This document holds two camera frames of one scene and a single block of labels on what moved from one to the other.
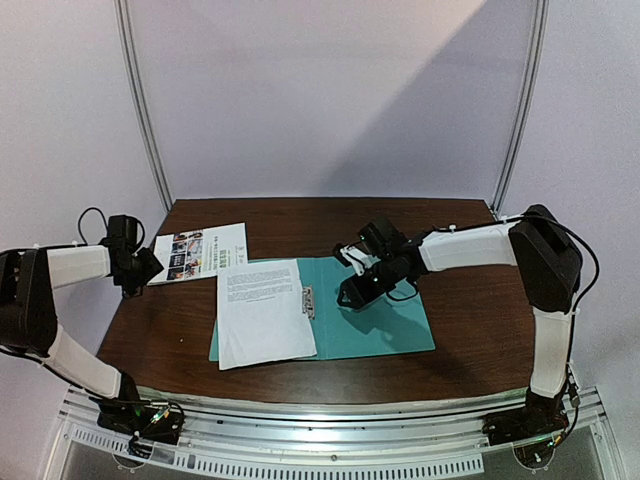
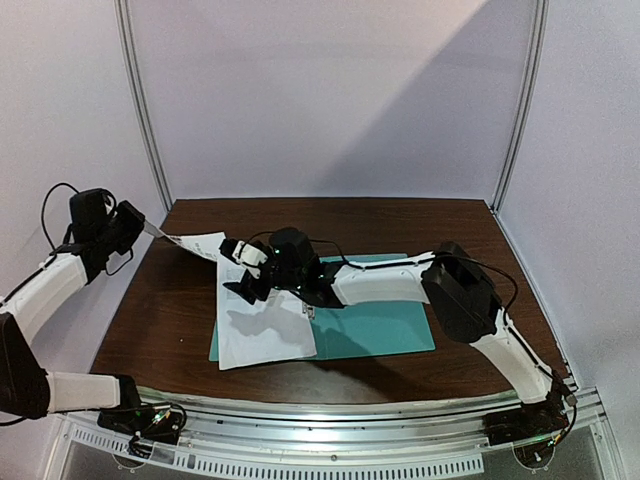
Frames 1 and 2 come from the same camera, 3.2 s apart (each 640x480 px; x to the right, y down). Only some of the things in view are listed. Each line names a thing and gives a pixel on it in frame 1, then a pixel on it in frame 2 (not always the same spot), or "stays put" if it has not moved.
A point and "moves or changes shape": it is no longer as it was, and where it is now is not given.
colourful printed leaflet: [199, 253] moves or changes shape
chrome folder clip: [307, 302] stays put
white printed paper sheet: [261, 314] stays put
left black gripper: [152, 268] → [136, 218]
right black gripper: [355, 289] → [257, 279]
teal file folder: [394, 325] stays put
